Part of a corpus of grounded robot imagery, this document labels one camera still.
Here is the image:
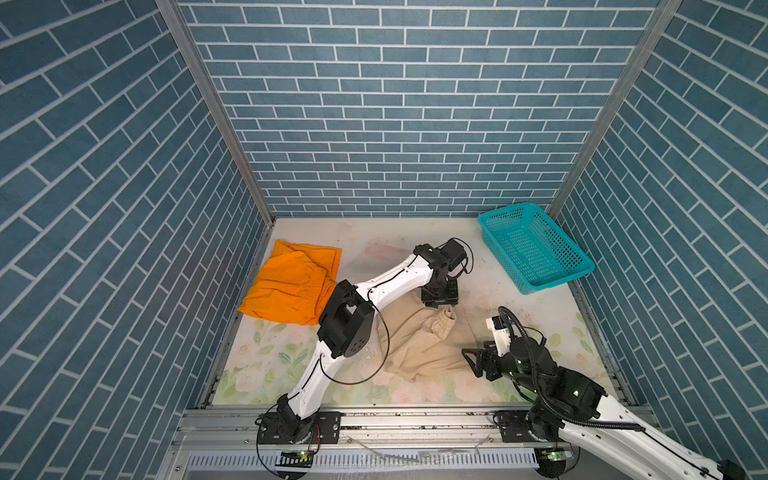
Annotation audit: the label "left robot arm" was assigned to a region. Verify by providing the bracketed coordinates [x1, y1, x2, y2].
[263, 238, 473, 443]

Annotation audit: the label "teal plastic basket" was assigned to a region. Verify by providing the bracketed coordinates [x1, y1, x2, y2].
[478, 203, 595, 295]

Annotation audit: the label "orange shorts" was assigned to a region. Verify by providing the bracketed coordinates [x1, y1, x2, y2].
[238, 240, 342, 326]

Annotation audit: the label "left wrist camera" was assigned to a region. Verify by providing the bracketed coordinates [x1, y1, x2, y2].
[437, 237, 474, 278]

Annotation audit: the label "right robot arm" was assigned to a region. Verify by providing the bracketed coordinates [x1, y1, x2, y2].
[461, 337, 746, 479]

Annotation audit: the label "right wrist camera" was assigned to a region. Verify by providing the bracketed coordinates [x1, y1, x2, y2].
[485, 315, 516, 357]

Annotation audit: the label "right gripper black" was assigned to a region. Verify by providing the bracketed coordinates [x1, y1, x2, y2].
[460, 340, 545, 398]

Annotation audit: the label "beige shorts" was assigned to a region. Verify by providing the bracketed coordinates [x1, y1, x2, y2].
[379, 290, 476, 382]

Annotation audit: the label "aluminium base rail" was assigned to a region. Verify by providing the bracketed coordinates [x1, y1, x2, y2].
[155, 404, 685, 480]

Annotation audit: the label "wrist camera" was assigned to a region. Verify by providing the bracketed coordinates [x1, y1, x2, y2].
[437, 237, 474, 278]
[485, 315, 516, 357]

